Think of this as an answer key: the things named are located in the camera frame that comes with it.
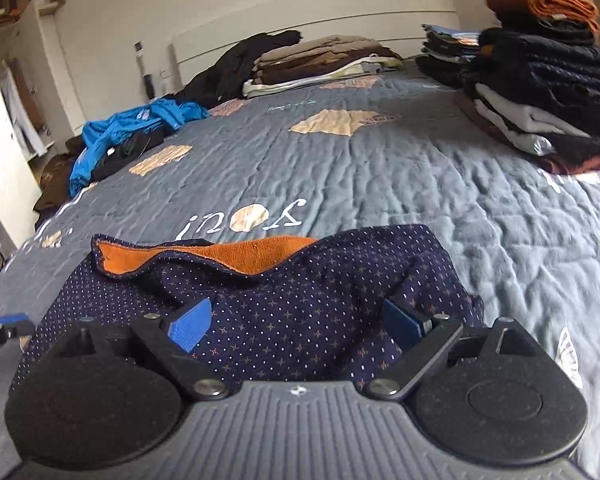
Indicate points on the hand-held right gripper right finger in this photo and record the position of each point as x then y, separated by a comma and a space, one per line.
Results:
402, 322

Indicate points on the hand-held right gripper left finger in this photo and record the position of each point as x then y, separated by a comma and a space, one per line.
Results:
192, 325

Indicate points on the black hairbrush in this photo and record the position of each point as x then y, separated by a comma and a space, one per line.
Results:
149, 87

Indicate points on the brown garment heap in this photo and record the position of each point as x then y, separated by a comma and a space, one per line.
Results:
55, 180

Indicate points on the stack of brown folded clothes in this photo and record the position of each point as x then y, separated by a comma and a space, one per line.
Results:
320, 60

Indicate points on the blue jacket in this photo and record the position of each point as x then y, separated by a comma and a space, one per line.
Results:
110, 130

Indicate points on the brown hanging garment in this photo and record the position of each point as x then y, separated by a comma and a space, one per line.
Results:
27, 95

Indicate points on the grey quilted bedspread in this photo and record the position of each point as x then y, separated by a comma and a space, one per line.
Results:
405, 185

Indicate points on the black crumpled garment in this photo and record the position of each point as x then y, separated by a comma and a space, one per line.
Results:
125, 152

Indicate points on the white hanging shirt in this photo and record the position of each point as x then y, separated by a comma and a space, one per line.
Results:
30, 130

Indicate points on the white wardrobe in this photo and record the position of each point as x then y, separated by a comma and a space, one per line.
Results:
0, 160

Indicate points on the stack of dark folded clothes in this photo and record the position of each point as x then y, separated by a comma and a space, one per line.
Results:
540, 75

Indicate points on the black coat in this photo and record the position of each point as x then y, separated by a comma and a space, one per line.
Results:
220, 75

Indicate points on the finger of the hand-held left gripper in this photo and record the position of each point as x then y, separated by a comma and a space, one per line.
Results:
10, 320

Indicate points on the navy dotted sweater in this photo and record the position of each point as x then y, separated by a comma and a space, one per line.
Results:
290, 310

